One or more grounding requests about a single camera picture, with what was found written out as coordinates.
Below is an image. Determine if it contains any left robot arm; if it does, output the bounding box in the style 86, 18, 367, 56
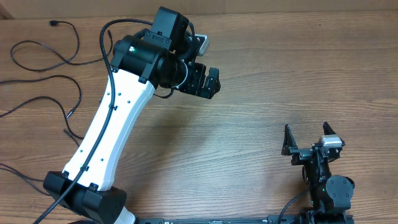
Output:
43, 7, 221, 223

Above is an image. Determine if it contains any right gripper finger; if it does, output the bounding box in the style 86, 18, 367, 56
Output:
323, 121, 336, 135
281, 124, 298, 156

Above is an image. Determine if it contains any separated black USB cable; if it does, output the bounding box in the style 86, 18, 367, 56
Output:
9, 19, 113, 72

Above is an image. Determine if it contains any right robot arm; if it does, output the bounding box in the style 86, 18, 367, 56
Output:
277, 122, 355, 224

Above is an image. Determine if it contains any black USB cable bundle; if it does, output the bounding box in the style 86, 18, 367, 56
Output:
0, 129, 81, 197

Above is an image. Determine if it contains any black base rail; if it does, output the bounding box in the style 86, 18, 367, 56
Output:
133, 214, 302, 224

